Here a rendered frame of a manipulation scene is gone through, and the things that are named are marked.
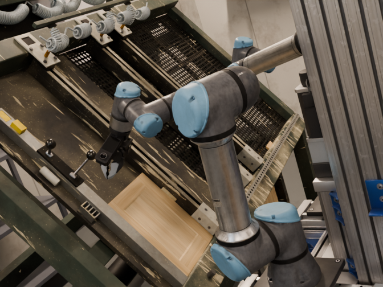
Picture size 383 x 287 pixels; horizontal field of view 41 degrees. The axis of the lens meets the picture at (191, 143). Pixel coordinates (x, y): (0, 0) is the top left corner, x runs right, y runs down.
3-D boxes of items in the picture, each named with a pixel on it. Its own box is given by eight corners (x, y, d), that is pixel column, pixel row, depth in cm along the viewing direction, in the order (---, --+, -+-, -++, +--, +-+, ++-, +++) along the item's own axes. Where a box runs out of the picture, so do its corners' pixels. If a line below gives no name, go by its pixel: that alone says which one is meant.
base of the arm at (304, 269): (328, 264, 147) (320, 234, 144) (310, 296, 136) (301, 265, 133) (281, 261, 156) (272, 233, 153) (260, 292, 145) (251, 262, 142)
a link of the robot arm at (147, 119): (174, 110, 152) (153, 90, 158) (142, 124, 147) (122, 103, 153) (173, 129, 158) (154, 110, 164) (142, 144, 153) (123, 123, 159)
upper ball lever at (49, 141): (49, 162, 191) (51, 148, 179) (41, 155, 191) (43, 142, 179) (56, 155, 193) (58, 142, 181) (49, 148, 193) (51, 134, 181)
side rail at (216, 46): (281, 126, 351) (292, 115, 345) (162, 20, 355) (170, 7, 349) (284, 122, 358) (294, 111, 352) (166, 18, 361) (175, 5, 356)
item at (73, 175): (73, 181, 188) (97, 155, 188) (65, 175, 189) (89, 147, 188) (76, 181, 192) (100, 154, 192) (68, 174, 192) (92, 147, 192)
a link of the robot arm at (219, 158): (283, 265, 136) (241, 70, 116) (240, 295, 129) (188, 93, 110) (254, 249, 146) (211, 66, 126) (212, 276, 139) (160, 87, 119)
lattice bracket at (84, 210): (91, 223, 187) (94, 218, 185) (77, 210, 187) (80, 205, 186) (97, 217, 190) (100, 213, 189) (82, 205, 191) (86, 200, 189)
